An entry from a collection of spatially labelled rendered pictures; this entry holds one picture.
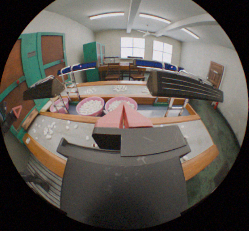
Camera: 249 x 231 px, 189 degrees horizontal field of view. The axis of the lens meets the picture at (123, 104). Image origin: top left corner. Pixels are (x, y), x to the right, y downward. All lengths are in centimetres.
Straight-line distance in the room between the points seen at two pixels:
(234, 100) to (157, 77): 422
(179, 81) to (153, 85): 10
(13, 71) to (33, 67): 31
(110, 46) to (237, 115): 748
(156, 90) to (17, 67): 120
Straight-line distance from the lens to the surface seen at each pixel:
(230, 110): 437
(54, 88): 35
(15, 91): 108
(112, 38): 542
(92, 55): 310
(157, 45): 576
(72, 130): 60
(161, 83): 23
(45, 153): 64
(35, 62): 121
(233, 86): 438
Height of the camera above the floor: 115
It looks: 37 degrees down
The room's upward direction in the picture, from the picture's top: straight up
